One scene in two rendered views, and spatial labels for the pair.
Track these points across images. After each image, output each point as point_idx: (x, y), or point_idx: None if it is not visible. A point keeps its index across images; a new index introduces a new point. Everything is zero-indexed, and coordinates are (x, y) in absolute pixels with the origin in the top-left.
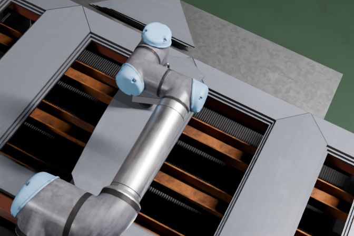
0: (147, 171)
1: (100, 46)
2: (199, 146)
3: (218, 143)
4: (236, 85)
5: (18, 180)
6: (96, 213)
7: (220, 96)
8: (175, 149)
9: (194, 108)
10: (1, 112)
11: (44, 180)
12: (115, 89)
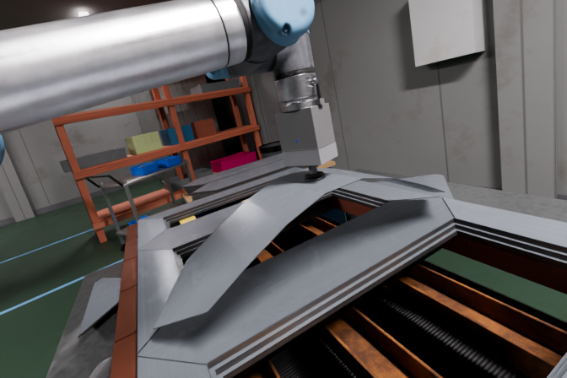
0: (12, 33)
1: (342, 202)
2: (456, 323)
3: (500, 329)
4: (517, 218)
5: (158, 276)
6: None
7: (485, 231)
8: (430, 344)
9: None
10: (211, 226)
11: None
12: None
